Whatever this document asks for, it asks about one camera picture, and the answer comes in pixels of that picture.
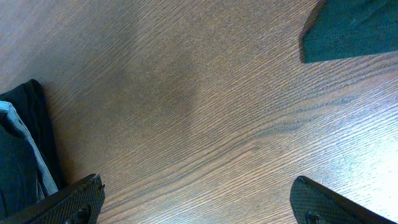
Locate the black shorts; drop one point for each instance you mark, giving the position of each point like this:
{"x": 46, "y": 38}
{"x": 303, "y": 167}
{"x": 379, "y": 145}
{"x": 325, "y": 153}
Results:
{"x": 30, "y": 168}

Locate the dark garment at table edge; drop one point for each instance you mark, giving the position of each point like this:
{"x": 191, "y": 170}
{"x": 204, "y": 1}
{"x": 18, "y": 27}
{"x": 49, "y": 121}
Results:
{"x": 338, "y": 29}

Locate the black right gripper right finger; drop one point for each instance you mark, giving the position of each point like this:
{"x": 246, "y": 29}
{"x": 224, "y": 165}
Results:
{"x": 313, "y": 203}

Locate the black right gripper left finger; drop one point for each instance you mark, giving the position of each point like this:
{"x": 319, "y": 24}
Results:
{"x": 80, "y": 202}

